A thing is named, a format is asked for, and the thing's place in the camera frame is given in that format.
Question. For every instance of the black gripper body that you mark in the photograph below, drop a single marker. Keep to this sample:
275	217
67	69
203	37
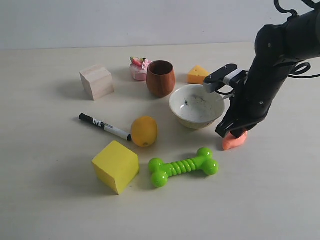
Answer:
253	95

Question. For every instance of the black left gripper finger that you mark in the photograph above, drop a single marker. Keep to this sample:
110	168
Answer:
237	133

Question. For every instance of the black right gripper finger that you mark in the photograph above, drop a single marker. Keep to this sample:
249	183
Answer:
225	127

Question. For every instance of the orange-pink rubber toy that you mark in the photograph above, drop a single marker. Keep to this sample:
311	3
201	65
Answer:
231	142

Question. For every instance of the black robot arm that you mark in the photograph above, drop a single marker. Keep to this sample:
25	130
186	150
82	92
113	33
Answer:
278	50

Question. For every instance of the white ceramic floral bowl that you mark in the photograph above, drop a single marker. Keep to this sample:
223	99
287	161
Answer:
194	108

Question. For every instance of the green bone dog toy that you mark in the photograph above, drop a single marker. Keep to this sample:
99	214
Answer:
161	171

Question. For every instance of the yellow cheese wedge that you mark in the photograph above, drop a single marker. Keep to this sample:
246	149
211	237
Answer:
197	75

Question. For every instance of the yellow lemon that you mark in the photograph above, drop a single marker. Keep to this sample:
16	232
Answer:
144	131

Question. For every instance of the brown wooden cup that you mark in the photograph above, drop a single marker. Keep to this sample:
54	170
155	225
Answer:
160	78

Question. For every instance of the pink strawberry cake toy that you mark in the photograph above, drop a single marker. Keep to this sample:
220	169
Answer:
139	68

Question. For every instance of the yellow cube block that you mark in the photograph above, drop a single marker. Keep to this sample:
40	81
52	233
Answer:
116	166

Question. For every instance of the black white marker pen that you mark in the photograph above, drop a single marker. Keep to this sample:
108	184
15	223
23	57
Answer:
106	127

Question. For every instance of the light wooden cube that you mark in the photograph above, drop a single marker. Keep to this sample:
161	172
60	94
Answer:
97	81

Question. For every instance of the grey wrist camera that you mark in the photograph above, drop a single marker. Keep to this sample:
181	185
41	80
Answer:
228	75

